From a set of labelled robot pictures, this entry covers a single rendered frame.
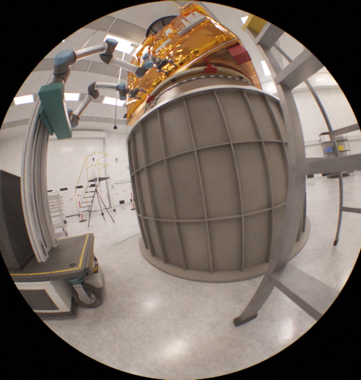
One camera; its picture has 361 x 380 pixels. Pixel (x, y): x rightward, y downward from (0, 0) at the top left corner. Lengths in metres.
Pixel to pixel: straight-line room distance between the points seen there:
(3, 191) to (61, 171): 7.60
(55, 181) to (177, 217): 7.95
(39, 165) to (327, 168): 1.39
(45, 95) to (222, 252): 1.41
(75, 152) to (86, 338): 8.48
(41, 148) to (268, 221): 1.65
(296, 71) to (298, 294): 0.60
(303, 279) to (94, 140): 9.34
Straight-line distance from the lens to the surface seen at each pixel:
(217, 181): 0.66
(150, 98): 1.58
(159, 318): 0.72
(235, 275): 0.84
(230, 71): 1.50
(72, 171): 8.32
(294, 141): 0.40
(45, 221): 1.11
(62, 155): 8.67
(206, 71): 1.40
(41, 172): 1.13
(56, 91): 0.91
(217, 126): 0.73
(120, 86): 1.40
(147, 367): 0.64
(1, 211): 0.88
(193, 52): 1.53
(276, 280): 0.43
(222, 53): 1.44
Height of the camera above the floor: 0.60
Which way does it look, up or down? 1 degrees down
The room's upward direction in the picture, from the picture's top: 9 degrees counter-clockwise
